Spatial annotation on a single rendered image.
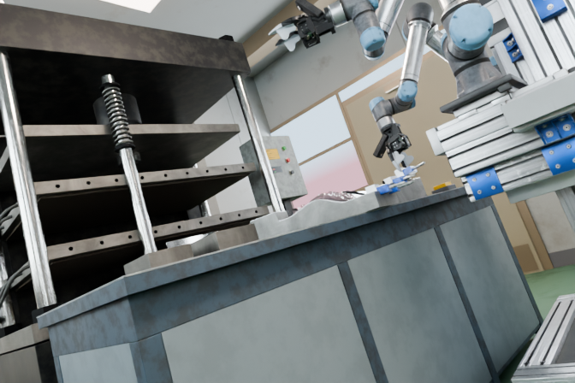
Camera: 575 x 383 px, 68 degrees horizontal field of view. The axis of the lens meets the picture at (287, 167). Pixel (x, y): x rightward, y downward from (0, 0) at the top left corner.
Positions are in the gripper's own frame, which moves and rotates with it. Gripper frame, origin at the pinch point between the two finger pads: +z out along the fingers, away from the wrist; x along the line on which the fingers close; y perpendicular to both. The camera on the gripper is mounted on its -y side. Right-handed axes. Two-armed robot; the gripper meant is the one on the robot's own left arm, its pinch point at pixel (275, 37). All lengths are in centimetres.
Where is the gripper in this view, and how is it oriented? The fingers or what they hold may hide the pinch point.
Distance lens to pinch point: 152.2
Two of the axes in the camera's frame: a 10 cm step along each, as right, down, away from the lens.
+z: -9.1, 3.5, 2.2
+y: 2.7, 9.1, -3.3
